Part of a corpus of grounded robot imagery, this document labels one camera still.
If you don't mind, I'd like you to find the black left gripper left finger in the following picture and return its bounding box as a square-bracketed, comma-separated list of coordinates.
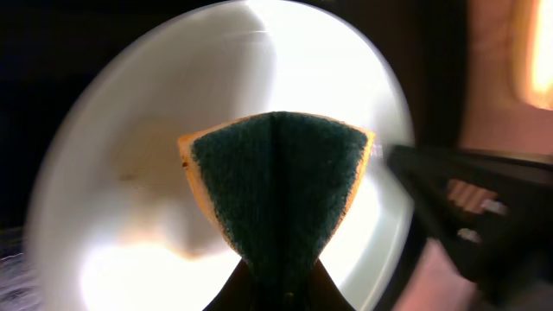
[203, 260, 256, 311]

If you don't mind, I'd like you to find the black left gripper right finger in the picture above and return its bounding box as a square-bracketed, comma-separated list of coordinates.
[305, 260, 354, 311]

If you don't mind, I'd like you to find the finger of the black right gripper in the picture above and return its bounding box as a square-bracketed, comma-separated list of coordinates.
[386, 145, 552, 302]

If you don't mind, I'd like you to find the green yellow sponge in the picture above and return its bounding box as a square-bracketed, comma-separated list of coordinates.
[178, 111, 375, 292]

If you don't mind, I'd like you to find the green plate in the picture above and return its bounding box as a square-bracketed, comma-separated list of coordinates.
[26, 1, 413, 311]

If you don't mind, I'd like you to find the yellow plate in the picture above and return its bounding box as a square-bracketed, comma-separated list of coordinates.
[511, 0, 552, 111]

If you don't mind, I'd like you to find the round black tray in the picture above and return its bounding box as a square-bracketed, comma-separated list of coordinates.
[1, 1, 469, 310]

